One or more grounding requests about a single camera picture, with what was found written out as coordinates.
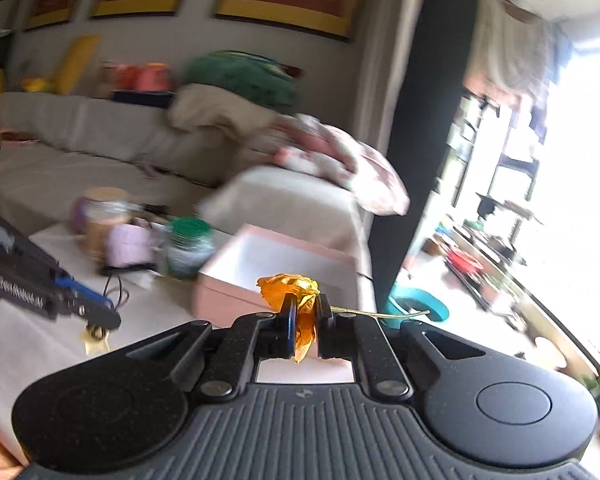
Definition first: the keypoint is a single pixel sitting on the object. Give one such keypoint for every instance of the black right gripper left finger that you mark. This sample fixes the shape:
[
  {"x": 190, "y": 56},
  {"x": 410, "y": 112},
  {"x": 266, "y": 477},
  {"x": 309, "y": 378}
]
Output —
[{"x": 219, "y": 364}]

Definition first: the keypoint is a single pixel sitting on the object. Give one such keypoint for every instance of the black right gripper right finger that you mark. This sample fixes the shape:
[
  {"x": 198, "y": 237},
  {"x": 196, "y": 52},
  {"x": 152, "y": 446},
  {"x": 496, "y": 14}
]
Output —
[{"x": 388, "y": 364}]

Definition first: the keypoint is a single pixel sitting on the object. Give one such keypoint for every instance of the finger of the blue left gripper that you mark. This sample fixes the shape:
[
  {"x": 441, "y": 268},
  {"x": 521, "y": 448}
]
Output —
[{"x": 95, "y": 308}]

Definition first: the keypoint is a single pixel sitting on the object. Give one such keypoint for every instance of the orange paper flower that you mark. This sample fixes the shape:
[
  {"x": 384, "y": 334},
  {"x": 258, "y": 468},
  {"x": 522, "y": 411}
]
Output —
[{"x": 303, "y": 317}]

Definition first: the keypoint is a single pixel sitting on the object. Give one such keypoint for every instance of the teal basin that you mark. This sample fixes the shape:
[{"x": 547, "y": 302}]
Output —
[{"x": 409, "y": 300}]

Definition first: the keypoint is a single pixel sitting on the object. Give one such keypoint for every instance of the pink open box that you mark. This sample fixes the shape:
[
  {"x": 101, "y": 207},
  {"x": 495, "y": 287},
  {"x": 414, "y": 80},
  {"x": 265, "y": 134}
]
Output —
[{"x": 275, "y": 274}]

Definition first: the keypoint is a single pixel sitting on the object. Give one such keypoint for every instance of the wooden lid glass jar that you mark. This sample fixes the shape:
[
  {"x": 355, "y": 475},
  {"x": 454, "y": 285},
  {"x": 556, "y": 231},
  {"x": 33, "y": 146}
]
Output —
[{"x": 104, "y": 208}]

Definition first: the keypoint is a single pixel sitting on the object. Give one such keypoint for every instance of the green lid glass jar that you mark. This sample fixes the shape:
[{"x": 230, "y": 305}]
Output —
[{"x": 189, "y": 246}]

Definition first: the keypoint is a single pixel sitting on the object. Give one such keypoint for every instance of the beige sofa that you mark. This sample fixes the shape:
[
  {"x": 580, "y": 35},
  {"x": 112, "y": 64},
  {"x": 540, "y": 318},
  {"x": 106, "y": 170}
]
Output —
[{"x": 74, "y": 143}]

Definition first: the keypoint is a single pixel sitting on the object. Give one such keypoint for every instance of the pink floral quilt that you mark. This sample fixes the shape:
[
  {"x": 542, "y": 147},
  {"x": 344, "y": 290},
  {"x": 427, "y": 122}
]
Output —
[{"x": 308, "y": 146}]

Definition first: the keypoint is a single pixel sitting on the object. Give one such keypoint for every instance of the dark blue tray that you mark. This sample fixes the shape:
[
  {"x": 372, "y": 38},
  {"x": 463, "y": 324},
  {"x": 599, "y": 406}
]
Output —
[{"x": 159, "y": 99}]

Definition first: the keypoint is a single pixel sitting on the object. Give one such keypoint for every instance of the cream blanket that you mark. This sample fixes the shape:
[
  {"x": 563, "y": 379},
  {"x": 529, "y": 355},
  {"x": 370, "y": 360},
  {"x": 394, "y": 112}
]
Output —
[{"x": 198, "y": 105}]

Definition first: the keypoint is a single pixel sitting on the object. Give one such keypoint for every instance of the yellow pillow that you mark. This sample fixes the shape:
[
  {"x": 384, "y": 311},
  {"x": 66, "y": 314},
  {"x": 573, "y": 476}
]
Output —
[{"x": 74, "y": 64}]

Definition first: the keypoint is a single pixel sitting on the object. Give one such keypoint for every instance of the pink plush toy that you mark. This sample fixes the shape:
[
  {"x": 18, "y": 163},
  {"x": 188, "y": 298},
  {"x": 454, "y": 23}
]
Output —
[{"x": 149, "y": 77}]

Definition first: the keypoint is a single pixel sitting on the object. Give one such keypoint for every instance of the green plush cushion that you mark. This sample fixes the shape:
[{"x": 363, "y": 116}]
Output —
[{"x": 254, "y": 77}]

